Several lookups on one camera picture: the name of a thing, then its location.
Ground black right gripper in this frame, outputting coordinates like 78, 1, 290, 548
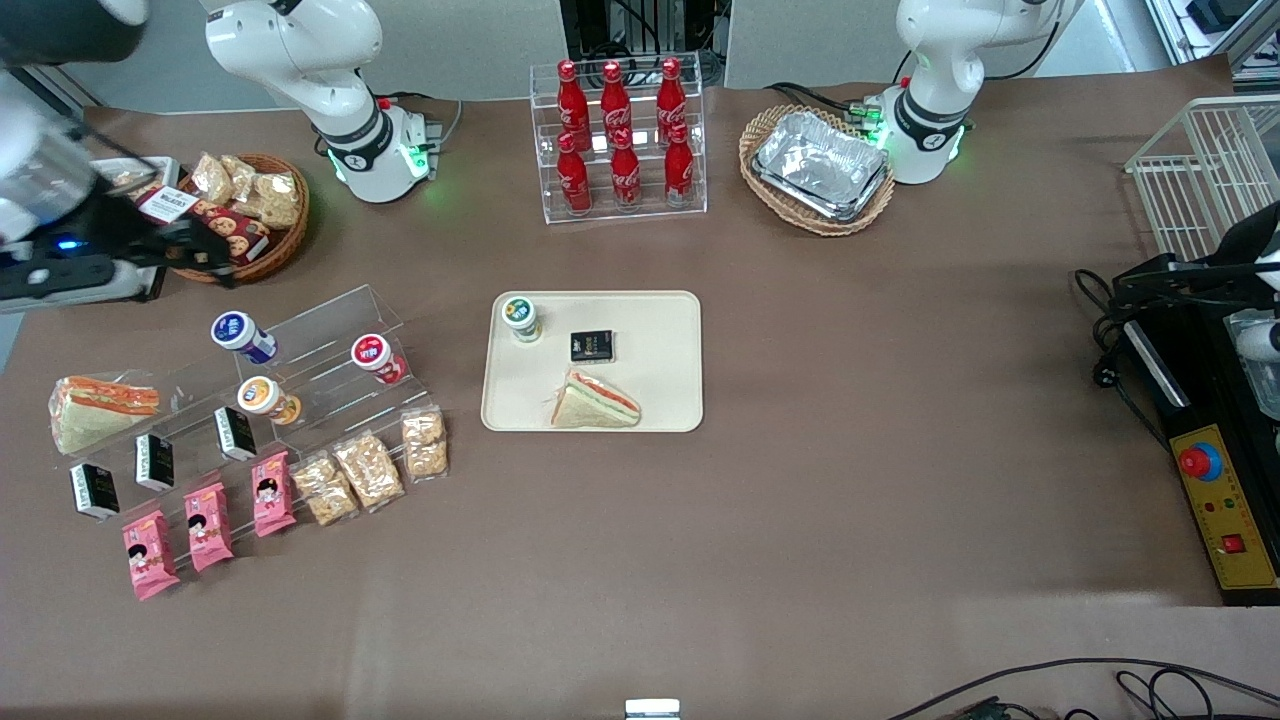
55, 188, 239, 291

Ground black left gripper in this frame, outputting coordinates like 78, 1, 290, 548
1214, 200, 1280, 297

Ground green gum bottle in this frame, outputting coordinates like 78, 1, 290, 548
500, 295, 545, 345

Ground white snack tray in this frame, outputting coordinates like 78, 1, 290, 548
92, 155, 182, 303

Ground blue gum bottle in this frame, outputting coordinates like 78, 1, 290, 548
210, 311, 280, 366

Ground orange gum bottle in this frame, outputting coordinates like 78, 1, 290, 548
236, 375, 303, 427

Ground red gum bottle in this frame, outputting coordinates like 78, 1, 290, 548
349, 332, 410, 388

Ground beige plastic tray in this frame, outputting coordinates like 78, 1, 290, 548
481, 290, 704, 434

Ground maroon cookie box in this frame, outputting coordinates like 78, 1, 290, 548
135, 186, 272, 265

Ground wicker basket holding snacks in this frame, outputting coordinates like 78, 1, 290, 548
158, 152, 312, 287

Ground clear acrylic tiered stand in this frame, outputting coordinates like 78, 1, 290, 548
55, 284, 442, 523

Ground foil container inside machine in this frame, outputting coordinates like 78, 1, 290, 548
1224, 308, 1280, 423

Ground triangular sandwich in clear wrap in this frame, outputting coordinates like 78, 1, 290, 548
49, 374, 162, 457
549, 367, 643, 430

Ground black sealing machine yellow panel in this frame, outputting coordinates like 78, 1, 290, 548
1113, 254, 1280, 607

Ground pink snack pack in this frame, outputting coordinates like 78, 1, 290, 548
121, 509, 183, 602
183, 481, 236, 574
250, 449, 299, 540

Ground red cola bottle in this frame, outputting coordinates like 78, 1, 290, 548
599, 60, 634, 146
663, 122, 696, 208
555, 132, 594, 218
609, 128, 644, 213
655, 57, 690, 141
555, 60, 592, 151

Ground stacked aluminium foil containers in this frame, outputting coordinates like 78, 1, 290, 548
751, 109, 892, 224

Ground clear acrylic bottle rack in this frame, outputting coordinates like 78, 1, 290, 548
530, 52, 709, 226

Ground black equipment cabinet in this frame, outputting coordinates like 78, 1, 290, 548
559, 0, 732, 87

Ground wicker basket holding foil containers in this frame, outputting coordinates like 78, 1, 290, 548
739, 104, 897, 238

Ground white wire rack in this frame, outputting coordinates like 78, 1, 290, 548
1125, 95, 1280, 263

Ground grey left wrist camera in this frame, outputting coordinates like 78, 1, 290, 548
1236, 318, 1280, 365

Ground black machine power cable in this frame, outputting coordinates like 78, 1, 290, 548
1074, 266, 1173, 453

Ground aluminium frame shelf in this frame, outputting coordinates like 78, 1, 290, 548
1144, 0, 1280, 73

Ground grey right arm base cables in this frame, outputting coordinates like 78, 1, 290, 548
378, 93, 467, 181

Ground black left arm base cables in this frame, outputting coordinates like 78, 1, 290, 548
765, 82, 887, 137

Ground looped black floor cable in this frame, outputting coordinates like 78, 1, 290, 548
1114, 667, 1217, 720

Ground long black floor cable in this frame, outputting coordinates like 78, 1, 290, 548
884, 656, 1280, 720

